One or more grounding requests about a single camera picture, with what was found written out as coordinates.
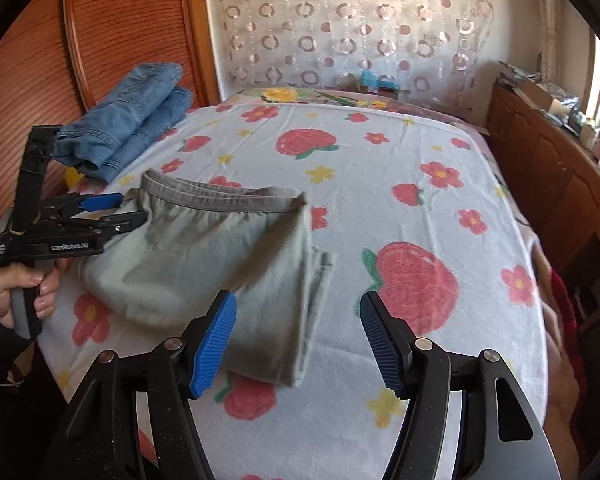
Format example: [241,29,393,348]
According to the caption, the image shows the folded blue jeans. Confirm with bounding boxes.
[52,62,196,183]

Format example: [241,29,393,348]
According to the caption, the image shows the wooden headboard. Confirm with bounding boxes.
[0,0,221,261]

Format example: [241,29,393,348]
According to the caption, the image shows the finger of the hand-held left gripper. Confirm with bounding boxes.
[45,192,123,212]
[55,211,149,237]

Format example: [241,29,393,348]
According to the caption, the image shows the strawberry flower print blanket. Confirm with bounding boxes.
[35,102,551,480]

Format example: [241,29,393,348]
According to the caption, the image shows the person's left hand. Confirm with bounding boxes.
[0,260,61,331]

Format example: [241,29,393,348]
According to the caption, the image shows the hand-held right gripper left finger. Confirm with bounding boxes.
[62,290,238,480]

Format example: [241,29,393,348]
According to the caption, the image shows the yellow item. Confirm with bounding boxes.
[64,167,88,191]

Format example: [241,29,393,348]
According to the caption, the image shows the patterned cloth stack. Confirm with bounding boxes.
[497,60,541,86]

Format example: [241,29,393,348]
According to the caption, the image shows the beige window curtain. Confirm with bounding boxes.
[527,0,566,71]

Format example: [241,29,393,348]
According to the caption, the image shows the person's left forearm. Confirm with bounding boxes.
[0,305,43,406]

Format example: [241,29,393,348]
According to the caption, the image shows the red cloth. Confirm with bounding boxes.
[550,270,588,411]

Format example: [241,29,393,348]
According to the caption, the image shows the cardboard box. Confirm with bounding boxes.
[517,77,556,111]

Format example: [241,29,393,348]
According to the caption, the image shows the sheer circle pattern curtain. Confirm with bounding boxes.
[215,0,496,93]

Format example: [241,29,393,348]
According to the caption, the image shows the blue plastic packet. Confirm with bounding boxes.
[360,70,400,92]

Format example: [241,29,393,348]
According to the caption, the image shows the grey-green pants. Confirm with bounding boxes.
[80,169,338,388]

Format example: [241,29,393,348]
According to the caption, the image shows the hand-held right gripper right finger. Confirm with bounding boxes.
[360,290,551,480]

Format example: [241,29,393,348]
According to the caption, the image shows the wooden cabinet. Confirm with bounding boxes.
[485,80,600,311]

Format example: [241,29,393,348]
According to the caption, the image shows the yellow floral bedsheet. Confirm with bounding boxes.
[237,86,461,123]

